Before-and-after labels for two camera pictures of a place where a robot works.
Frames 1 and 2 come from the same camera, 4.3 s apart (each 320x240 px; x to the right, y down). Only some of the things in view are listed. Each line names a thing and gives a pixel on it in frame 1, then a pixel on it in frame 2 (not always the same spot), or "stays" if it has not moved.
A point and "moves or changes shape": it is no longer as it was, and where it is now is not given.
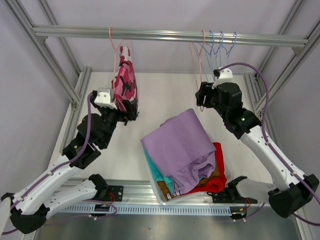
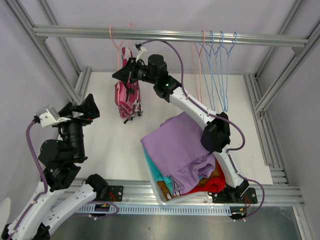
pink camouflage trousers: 124,83 moves or changes shape
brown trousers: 165,188 stays
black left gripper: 130,113 → 88,107
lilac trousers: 181,148 stays
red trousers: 216,184 stays
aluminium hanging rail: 43,31 stays
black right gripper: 205,90 → 127,73
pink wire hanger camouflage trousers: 115,49 → 118,47
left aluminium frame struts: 76,99 stays
